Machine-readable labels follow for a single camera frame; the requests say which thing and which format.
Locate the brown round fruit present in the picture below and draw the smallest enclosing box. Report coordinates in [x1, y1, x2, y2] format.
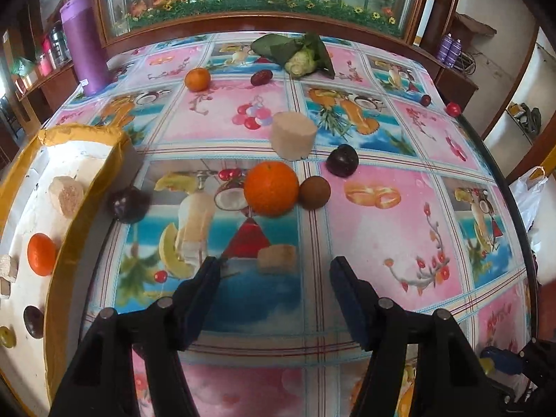
[299, 176, 332, 210]

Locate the printed fruit tablecloth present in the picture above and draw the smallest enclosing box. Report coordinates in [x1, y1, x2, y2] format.
[43, 30, 536, 417]

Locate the peeled sugarcane piece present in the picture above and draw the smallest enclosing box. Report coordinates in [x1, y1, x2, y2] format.
[270, 111, 318, 161]
[257, 244, 298, 275]
[0, 254, 19, 282]
[48, 175, 85, 218]

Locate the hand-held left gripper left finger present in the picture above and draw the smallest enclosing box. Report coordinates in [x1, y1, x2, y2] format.
[48, 257, 222, 417]

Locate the white roll with yellow stripes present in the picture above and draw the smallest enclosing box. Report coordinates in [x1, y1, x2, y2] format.
[410, 0, 437, 46]

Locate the dark bag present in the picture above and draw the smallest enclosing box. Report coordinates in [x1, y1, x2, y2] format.
[519, 102, 543, 137]

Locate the wooden sideboard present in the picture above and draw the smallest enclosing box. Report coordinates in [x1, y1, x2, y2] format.
[434, 9, 479, 101]

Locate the small orange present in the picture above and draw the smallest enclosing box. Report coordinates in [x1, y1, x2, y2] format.
[185, 67, 212, 93]

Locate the purple rolled mat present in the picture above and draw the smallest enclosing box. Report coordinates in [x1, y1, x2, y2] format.
[60, 0, 111, 96]

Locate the white plastic bag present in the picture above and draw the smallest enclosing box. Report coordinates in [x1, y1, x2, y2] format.
[508, 166, 550, 231]

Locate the wooden wall shelf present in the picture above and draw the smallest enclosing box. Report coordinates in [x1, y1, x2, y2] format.
[0, 22, 81, 140]

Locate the dark purple plum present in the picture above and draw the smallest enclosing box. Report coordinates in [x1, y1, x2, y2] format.
[326, 144, 359, 179]
[107, 186, 152, 225]
[23, 305, 45, 340]

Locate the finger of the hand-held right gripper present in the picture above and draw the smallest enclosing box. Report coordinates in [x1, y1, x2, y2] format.
[482, 346, 527, 376]
[519, 338, 556, 404]

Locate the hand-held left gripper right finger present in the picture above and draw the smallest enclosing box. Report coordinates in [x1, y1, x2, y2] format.
[329, 257, 496, 417]

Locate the white foam box yellow tape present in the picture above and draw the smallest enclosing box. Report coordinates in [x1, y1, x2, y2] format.
[0, 124, 144, 417]

